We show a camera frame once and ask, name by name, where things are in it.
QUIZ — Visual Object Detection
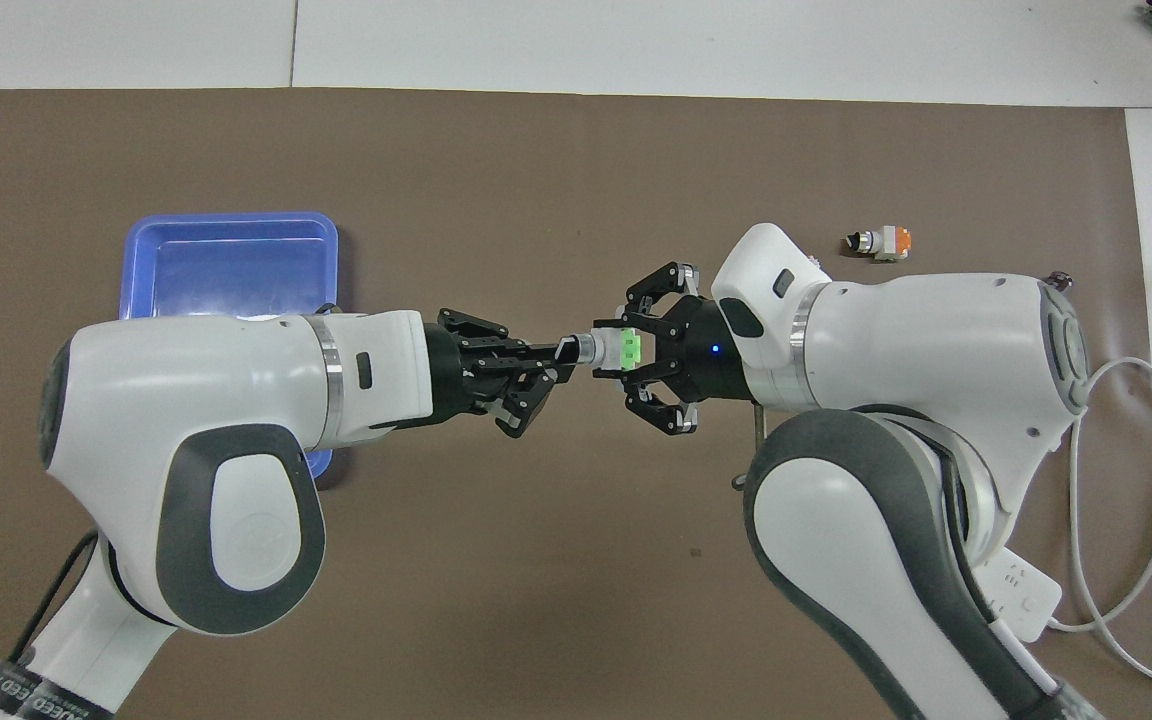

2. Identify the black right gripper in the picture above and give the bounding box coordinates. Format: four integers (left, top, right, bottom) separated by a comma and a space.
618, 261, 765, 438

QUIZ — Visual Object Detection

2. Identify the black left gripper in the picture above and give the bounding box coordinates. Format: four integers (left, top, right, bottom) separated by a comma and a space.
423, 307, 583, 441

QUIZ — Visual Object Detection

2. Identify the selector switch with green block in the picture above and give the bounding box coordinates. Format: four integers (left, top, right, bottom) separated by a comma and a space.
556, 328, 647, 379

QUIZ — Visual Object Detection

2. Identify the brown table mat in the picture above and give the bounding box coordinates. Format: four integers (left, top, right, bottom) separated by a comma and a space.
0, 88, 1152, 720

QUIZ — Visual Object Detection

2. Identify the blue plastic tray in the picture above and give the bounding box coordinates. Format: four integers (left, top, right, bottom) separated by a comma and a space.
121, 211, 340, 476

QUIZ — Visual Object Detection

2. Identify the white power strip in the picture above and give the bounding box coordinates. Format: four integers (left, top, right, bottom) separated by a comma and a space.
976, 545, 1063, 643

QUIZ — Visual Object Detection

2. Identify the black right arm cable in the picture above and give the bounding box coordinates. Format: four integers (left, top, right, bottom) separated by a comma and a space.
731, 403, 769, 493

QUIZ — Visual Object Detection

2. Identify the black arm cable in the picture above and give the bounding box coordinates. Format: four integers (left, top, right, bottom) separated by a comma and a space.
11, 528, 102, 666
731, 403, 769, 493

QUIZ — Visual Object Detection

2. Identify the selector switch with orange block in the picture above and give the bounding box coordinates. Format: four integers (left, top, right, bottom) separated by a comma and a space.
843, 226, 913, 264

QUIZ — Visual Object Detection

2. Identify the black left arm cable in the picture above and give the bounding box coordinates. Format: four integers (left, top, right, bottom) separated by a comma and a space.
11, 528, 102, 666

